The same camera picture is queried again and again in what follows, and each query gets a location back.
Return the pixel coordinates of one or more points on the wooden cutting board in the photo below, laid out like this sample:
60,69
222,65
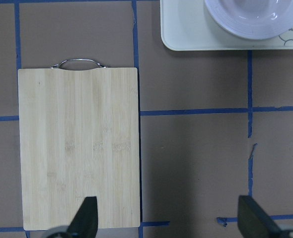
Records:
79,137

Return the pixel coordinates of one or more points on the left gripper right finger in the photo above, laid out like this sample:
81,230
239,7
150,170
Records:
253,221

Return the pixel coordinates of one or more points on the brown paper table cover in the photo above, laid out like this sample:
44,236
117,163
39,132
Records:
214,124

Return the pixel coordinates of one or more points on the cream bear tray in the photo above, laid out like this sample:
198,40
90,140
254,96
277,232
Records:
186,25

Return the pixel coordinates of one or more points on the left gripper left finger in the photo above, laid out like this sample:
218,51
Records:
85,221

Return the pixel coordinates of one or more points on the white round plate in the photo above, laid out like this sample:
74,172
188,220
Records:
252,19

